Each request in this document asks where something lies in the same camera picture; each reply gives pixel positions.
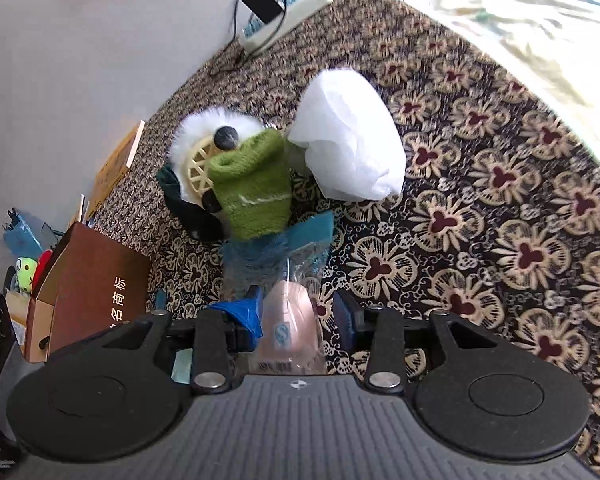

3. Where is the dark teal cloth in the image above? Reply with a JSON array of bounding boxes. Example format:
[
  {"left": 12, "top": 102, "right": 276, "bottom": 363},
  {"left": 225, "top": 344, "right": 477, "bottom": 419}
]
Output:
[{"left": 156, "top": 164, "right": 226, "bottom": 242}]

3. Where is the pink mouse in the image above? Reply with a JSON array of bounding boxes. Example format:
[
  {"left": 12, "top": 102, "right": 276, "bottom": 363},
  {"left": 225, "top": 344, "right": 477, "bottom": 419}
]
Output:
[{"left": 252, "top": 260, "right": 328, "bottom": 376}]

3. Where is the yellow book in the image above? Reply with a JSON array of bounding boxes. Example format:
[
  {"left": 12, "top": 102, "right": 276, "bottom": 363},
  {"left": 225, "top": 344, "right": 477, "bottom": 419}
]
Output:
[{"left": 86, "top": 120, "right": 147, "bottom": 221}]

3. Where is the black charger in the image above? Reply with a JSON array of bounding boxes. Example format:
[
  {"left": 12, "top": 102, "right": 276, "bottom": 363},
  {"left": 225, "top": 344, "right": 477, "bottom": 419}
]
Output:
[{"left": 235, "top": 0, "right": 284, "bottom": 23}]

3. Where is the brown cardboard box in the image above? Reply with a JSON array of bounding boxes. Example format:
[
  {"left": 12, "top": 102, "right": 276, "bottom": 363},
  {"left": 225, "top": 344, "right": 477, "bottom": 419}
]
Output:
[{"left": 24, "top": 221, "right": 153, "bottom": 363}]

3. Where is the green knit sock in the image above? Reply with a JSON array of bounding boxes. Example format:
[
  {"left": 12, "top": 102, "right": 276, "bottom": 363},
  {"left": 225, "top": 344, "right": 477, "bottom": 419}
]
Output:
[{"left": 207, "top": 129, "right": 293, "bottom": 242}]

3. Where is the blue plastic device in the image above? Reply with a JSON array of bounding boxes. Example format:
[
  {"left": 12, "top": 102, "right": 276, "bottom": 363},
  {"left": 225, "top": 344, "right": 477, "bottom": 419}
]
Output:
[{"left": 2, "top": 207, "right": 56, "bottom": 256}]

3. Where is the white plastic bag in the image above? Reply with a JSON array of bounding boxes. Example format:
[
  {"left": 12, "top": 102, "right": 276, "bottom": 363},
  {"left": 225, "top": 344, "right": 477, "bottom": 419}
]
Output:
[{"left": 286, "top": 67, "right": 407, "bottom": 202}]

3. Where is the floral patterned blanket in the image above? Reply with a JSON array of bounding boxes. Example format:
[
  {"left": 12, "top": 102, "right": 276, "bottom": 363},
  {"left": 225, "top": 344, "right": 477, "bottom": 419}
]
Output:
[{"left": 82, "top": 0, "right": 600, "bottom": 480}]

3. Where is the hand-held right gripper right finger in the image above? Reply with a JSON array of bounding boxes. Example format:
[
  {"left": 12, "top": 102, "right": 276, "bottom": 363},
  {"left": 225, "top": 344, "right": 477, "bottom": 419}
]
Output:
[{"left": 332, "top": 289, "right": 498, "bottom": 395}]

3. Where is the pale yellow quilt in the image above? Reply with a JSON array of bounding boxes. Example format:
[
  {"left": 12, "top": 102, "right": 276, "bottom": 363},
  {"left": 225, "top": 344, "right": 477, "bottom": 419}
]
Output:
[{"left": 420, "top": 0, "right": 600, "bottom": 166}]

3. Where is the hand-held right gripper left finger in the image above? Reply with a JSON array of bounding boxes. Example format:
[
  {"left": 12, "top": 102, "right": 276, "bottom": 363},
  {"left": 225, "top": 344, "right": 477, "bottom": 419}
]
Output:
[{"left": 100, "top": 285, "right": 266, "bottom": 395}]

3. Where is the white furry plush toy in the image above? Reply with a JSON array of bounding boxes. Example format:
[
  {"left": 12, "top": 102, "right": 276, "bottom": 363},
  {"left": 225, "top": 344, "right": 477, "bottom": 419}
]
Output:
[{"left": 169, "top": 106, "right": 281, "bottom": 211}]

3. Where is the teal sponge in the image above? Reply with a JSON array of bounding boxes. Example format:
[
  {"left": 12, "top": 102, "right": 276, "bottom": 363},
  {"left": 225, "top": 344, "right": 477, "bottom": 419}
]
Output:
[{"left": 222, "top": 210, "right": 337, "bottom": 286}]

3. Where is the small tan cardboard box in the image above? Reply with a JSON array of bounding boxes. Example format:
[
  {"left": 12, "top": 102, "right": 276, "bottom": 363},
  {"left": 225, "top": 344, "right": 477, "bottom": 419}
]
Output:
[{"left": 5, "top": 290, "right": 33, "bottom": 346}]

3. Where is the light blue fluffy toy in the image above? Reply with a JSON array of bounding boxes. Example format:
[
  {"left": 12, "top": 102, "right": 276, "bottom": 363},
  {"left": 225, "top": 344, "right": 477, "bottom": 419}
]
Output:
[{"left": 224, "top": 240, "right": 293, "bottom": 281}]

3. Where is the black cable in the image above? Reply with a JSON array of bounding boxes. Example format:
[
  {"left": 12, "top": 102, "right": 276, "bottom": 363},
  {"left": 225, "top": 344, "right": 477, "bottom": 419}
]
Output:
[{"left": 207, "top": 0, "right": 288, "bottom": 78}]

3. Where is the green frog toy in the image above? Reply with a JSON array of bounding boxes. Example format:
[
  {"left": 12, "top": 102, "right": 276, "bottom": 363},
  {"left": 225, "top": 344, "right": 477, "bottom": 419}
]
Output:
[{"left": 14, "top": 256, "right": 37, "bottom": 293}]

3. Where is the white power strip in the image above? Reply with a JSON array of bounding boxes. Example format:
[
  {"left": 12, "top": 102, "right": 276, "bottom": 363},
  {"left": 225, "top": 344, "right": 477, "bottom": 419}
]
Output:
[{"left": 237, "top": 0, "right": 334, "bottom": 56}]

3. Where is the red plush toy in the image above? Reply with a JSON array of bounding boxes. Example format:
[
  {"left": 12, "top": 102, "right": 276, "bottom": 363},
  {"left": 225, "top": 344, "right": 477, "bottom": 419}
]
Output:
[{"left": 31, "top": 249, "right": 56, "bottom": 286}]

